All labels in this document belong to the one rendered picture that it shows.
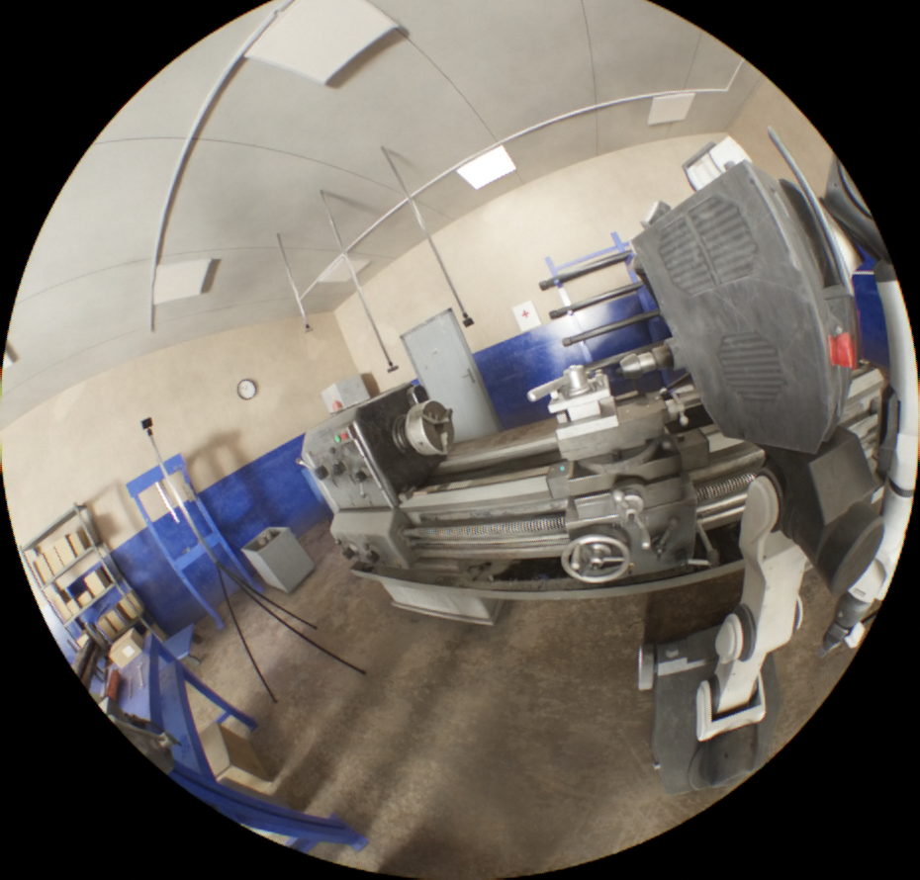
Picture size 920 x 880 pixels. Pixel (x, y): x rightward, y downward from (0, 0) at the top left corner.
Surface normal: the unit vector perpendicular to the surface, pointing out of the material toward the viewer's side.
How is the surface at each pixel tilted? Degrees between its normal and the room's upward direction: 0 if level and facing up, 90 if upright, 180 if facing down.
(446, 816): 0
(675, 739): 0
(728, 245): 87
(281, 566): 90
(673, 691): 0
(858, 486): 39
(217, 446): 90
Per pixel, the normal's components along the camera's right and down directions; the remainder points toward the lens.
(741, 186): -0.93, 0.36
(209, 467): 0.82, -0.25
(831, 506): -0.53, -0.48
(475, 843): -0.40, -0.90
